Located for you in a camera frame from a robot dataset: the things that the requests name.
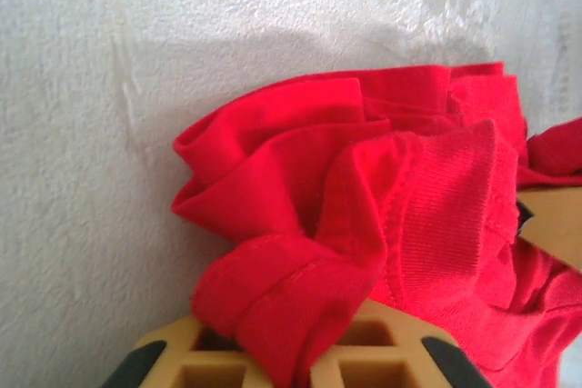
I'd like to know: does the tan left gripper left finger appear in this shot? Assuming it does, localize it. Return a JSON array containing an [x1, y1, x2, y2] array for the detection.
[[102, 316, 276, 388]]

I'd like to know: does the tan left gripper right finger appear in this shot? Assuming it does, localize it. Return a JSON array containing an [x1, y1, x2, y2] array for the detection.
[[308, 300, 495, 388]]

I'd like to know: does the red t-shirt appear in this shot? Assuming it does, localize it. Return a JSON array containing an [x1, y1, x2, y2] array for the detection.
[[170, 60, 582, 388]]

